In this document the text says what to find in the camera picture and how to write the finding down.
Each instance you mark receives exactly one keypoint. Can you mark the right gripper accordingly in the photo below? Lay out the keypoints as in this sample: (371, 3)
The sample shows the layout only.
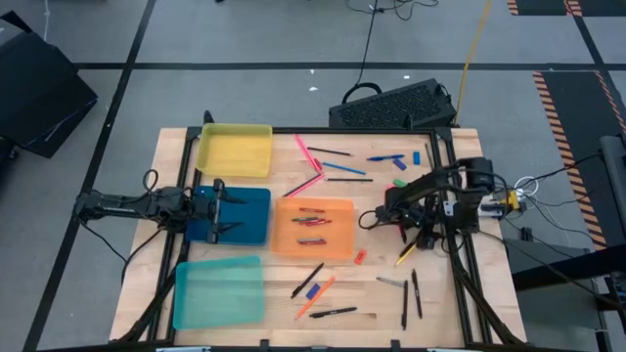
(413, 210)

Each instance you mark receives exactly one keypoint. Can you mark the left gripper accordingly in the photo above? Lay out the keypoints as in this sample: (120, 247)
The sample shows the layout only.
(205, 210)

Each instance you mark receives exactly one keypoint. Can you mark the yellow pencil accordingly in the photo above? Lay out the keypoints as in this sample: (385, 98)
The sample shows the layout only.
(405, 254)

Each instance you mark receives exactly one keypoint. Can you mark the green eraser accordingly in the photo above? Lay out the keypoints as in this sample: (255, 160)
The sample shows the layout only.
(400, 183)

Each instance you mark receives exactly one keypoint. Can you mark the orange-red eraser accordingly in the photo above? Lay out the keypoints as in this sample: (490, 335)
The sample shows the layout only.
(360, 257)

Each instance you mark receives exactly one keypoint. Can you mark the purple eraser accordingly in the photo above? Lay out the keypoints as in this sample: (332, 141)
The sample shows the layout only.
(400, 164)

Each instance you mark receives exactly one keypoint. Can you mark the pink pencil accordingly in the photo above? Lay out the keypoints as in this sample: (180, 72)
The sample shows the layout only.
(308, 185)
(305, 151)

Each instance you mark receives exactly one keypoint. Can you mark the dark green pencil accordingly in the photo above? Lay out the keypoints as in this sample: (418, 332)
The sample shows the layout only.
(349, 180)

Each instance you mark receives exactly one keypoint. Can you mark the magenta crayon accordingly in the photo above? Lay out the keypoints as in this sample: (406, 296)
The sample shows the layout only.
(318, 222)

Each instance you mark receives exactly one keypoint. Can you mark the orange pencil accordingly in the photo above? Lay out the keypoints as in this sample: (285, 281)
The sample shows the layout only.
(315, 298)

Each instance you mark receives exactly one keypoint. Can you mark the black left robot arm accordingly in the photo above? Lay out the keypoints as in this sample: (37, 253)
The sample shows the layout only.
(117, 203)

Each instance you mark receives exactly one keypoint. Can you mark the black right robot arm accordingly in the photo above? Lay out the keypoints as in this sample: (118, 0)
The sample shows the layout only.
(477, 173)

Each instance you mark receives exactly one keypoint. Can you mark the blue plastic bin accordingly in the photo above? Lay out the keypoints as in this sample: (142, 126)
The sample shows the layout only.
(254, 215)

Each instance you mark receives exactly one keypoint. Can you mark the yellow plastic bin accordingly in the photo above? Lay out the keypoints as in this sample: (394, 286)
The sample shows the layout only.
(235, 151)

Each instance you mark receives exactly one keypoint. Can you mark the orange plastic bin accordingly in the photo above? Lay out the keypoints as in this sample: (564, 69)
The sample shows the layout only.
(337, 230)

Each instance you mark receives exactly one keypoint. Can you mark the blue eraser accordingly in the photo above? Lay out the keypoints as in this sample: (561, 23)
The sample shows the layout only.
(416, 158)

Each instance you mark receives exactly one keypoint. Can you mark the white power strip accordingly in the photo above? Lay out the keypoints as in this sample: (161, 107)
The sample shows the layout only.
(489, 207)

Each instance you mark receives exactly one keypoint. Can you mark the teal plastic bin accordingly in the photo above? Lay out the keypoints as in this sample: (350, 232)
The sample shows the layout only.
(220, 293)

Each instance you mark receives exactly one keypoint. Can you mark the grey-brown pencil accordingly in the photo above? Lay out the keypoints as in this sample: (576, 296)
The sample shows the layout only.
(429, 155)

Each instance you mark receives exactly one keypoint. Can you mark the red eraser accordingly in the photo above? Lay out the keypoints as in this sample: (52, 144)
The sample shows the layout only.
(318, 165)

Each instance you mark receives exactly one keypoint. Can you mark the black pen white logo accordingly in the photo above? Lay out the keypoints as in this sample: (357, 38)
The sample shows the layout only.
(332, 312)

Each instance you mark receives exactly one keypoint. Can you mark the blue-purple eraser block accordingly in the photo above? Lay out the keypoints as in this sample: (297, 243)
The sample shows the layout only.
(313, 291)

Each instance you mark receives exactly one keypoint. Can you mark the black stand beam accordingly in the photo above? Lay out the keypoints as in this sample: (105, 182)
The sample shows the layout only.
(562, 266)

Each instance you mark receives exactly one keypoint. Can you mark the hazard-striped floor mat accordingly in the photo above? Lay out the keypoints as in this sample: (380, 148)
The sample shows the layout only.
(538, 6)
(577, 122)

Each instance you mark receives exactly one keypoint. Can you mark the black case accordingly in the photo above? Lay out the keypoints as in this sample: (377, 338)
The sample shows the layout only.
(39, 93)

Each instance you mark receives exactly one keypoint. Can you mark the grey post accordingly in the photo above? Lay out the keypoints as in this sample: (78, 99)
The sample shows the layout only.
(613, 186)

